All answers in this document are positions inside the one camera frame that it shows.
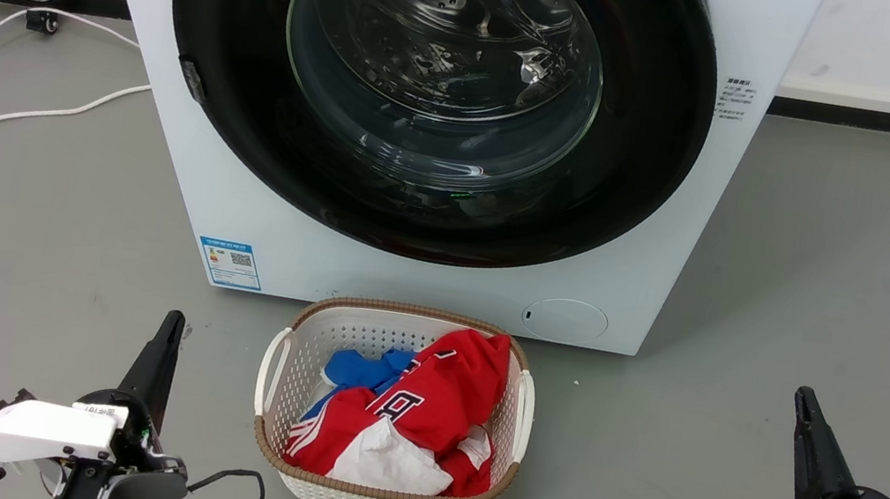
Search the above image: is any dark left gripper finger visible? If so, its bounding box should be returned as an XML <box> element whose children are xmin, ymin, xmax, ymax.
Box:
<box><xmin>110</xmin><ymin>303</ymin><xmax>189</xmax><ymax>437</ymax></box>

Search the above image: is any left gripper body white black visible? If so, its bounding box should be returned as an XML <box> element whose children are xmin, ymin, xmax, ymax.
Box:
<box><xmin>0</xmin><ymin>371</ymin><xmax>204</xmax><ymax>499</ymax></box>

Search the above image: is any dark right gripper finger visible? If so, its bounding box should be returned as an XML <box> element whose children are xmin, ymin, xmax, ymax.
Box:
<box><xmin>778</xmin><ymin>385</ymin><xmax>871</xmax><ymax>499</ymax></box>

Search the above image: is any white front-load washing machine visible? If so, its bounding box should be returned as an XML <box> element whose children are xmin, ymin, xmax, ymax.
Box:
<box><xmin>33</xmin><ymin>0</ymin><xmax>826</xmax><ymax>378</ymax></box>

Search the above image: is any black round washing machine door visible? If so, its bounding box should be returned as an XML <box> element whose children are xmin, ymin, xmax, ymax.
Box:
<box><xmin>136</xmin><ymin>0</ymin><xmax>733</xmax><ymax>303</ymax></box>

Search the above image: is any white plastic laundry basket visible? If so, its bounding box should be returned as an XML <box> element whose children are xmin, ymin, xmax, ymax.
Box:
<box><xmin>238</xmin><ymin>282</ymin><xmax>549</xmax><ymax>499</ymax></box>

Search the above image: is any blue energy label sticker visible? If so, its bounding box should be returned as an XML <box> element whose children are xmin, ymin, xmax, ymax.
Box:
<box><xmin>192</xmin><ymin>236</ymin><xmax>268</xmax><ymax>294</ymax></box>

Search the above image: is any blue garment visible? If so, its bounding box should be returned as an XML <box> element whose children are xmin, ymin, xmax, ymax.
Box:
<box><xmin>300</xmin><ymin>335</ymin><xmax>417</xmax><ymax>438</ymax></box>

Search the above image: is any white cloth garment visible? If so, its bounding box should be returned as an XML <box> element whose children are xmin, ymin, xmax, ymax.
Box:
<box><xmin>325</xmin><ymin>407</ymin><xmax>463</xmax><ymax>499</ymax></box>

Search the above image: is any red white sports jersey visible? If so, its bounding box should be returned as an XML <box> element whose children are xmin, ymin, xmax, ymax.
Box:
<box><xmin>281</xmin><ymin>303</ymin><xmax>516</xmax><ymax>499</ymax></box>

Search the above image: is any round white filter cover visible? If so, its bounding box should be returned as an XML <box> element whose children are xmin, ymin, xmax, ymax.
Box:
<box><xmin>519</xmin><ymin>293</ymin><xmax>612</xmax><ymax>350</ymax></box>

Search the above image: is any black text label sticker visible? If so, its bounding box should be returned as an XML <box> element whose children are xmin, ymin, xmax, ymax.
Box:
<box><xmin>717</xmin><ymin>75</ymin><xmax>760</xmax><ymax>125</ymax></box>

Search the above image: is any thick white floor cable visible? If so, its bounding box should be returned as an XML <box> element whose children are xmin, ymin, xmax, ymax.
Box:
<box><xmin>0</xmin><ymin>62</ymin><xmax>153</xmax><ymax>180</ymax></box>

